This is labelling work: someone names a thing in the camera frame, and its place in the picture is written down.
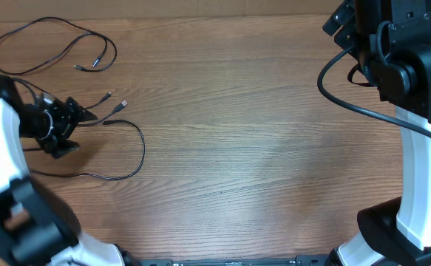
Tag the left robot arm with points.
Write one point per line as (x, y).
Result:
(36, 226)

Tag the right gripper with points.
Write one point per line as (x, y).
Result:
(346, 32)

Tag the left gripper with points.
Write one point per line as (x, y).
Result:
(70, 117)

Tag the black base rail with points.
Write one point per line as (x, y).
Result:
(300, 260)

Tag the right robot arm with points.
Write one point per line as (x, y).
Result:
(391, 43)

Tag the cardboard box wall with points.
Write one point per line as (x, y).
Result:
(27, 10)

